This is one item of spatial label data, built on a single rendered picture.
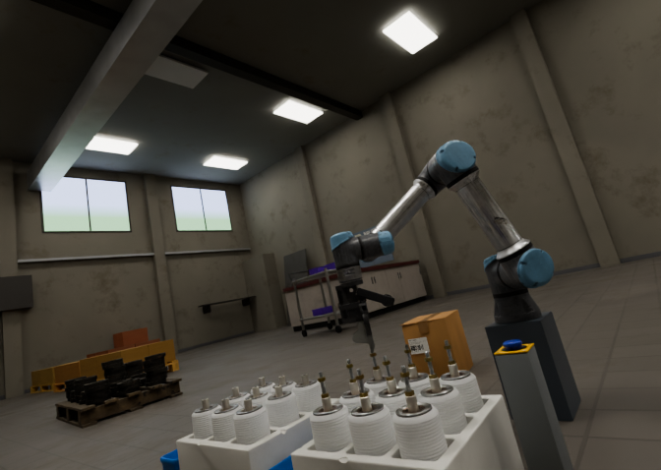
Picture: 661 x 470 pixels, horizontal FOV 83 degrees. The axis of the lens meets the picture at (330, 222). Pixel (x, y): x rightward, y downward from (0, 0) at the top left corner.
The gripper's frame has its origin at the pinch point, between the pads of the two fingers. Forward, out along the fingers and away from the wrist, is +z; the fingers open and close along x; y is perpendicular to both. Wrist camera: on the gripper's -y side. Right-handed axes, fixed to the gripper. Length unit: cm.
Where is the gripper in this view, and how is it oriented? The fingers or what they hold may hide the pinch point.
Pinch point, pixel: (373, 346)
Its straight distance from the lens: 118.0
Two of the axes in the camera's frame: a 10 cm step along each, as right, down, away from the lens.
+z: 2.1, 9.6, -2.0
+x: -0.8, -1.8, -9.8
